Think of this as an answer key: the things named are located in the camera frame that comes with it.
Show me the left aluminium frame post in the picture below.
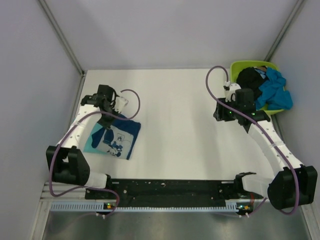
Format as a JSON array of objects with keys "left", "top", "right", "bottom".
[{"left": 36, "top": 0, "right": 85, "bottom": 76}]

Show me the black t-shirt in basket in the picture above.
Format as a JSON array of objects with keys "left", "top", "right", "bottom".
[{"left": 236, "top": 67, "right": 265, "bottom": 101}]

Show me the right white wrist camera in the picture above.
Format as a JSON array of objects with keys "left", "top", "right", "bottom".
[{"left": 223, "top": 81, "right": 241, "bottom": 103}]

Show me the dark blue printed t-shirt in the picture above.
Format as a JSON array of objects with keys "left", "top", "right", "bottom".
[{"left": 97, "top": 119, "right": 141, "bottom": 160}]

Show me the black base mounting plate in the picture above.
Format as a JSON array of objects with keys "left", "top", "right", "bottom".
[{"left": 84, "top": 177, "right": 266, "bottom": 209}]

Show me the bright blue t-shirt in basket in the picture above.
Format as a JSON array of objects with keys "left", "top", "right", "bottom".
[{"left": 255, "top": 67, "right": 293, "bottom": 111}]

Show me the grey slotted cable duct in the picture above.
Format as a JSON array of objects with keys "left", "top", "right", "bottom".
[{"left": 51, "top": 201, "right": 251, "bottom": 213}]

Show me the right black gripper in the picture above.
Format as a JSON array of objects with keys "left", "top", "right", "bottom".
[{"left": 213, "top": 96, "right": 242, "bottom": 122}]

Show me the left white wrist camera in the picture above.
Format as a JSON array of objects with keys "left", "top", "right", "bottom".
[{"left": 113, "top": 96, "right": 129, "bottom": 113}]

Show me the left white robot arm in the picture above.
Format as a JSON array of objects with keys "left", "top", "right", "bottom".
[{"left": 45, "top": 84, "right": 118, "bottom": 199}]

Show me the lime green plastic basket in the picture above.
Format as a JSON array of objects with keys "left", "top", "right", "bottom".
[{"left": 229, "top": 60, "right": 284, "bottom": 116}]

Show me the aluminium frame post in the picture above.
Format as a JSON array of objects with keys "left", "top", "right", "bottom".
[
  {"left": 264, "top": 0, "right": 307, "bottom": 62},
  {"left": 36, "top": 0, "right": 85, "bottom": 76}
]

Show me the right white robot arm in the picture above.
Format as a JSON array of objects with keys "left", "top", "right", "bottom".
[{"left": 213, "top": 83, "right": 318, "bottom": 210}]

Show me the aluminium extrusion rail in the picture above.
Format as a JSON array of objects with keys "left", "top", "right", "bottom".
[{"left": 40, "top": 182, "right": 86, "bottom": 201}]

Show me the folded teal t-shirt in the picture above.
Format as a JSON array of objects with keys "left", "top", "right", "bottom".
[{"left": 83, "top": 123, "right": 102, "bottom": 154}]

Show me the right aluminium frame post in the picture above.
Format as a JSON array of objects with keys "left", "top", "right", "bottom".
[{"left": 264, "top": 0, "right": 307, "bottom": 62}]

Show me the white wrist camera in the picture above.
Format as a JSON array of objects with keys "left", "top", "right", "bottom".
[
  {"left": 223, "top": 81, "right": 241, "bottom": 103},
  {"left": 113, "top": 96, "right": 129, "bottom": 113}
]

